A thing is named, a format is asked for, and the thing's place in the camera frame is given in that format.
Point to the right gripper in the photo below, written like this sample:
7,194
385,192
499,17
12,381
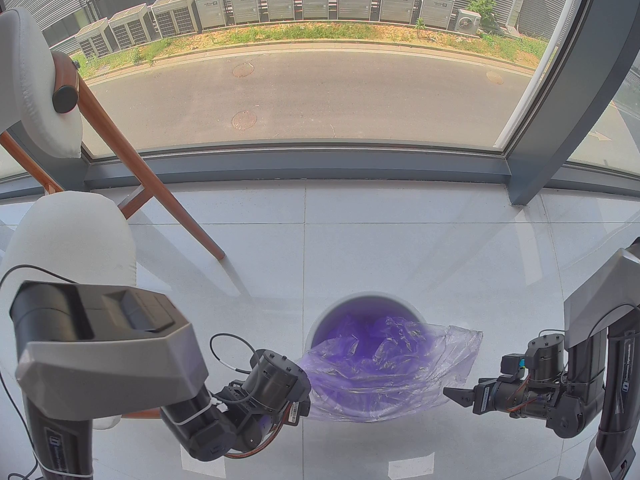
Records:
484,398

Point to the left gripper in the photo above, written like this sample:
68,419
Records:
280,380

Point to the purple plastic bag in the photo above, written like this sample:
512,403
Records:
400,363

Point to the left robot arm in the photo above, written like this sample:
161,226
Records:
105,348

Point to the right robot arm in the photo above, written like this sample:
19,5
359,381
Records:
595,318

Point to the white trash bin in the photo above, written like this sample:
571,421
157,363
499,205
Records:
367,299

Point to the white cushioned wooden chair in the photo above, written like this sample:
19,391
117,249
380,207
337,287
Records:
60,238

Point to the window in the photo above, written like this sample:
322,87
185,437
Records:
320,68

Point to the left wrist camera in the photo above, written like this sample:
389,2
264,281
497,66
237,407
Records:
239,393

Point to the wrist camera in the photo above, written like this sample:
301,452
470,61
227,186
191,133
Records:
239,393
512,366

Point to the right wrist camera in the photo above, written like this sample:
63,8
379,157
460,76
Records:
512,366

